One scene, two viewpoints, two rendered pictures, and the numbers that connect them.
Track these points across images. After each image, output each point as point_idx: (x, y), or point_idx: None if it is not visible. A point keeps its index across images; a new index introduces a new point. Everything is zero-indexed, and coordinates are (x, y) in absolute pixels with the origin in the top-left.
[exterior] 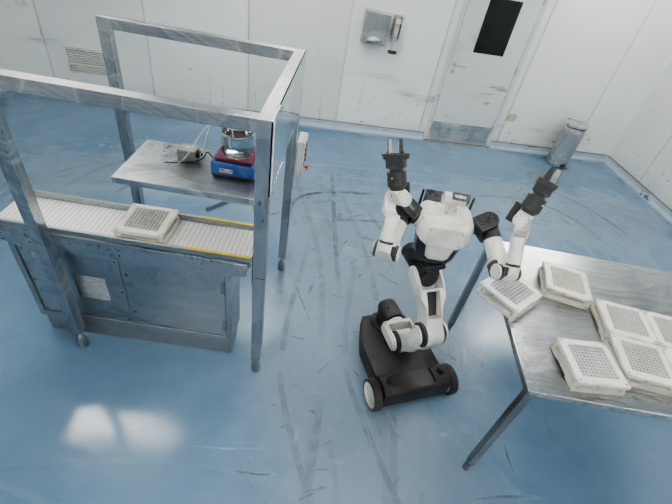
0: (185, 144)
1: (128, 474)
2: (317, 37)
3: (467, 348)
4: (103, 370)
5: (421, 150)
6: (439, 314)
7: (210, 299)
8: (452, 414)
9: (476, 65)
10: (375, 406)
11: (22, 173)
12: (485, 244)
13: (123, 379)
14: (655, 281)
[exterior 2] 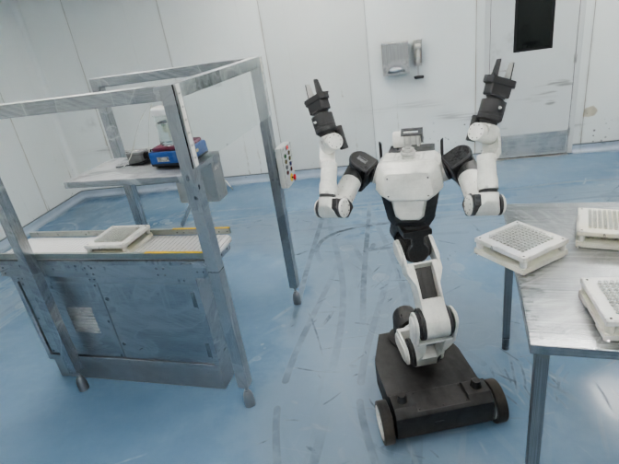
0: (135, 149)
1: None
2: (339, 84)
3: None
4: (95, 411)
5: None
6: (438, 294)
7: (186, 316)
8: (508, 449)
9: (522, 65)
10: (384, 434)
11: (5, 200)
12: (460, 182)
13: (110, 420)
14: None
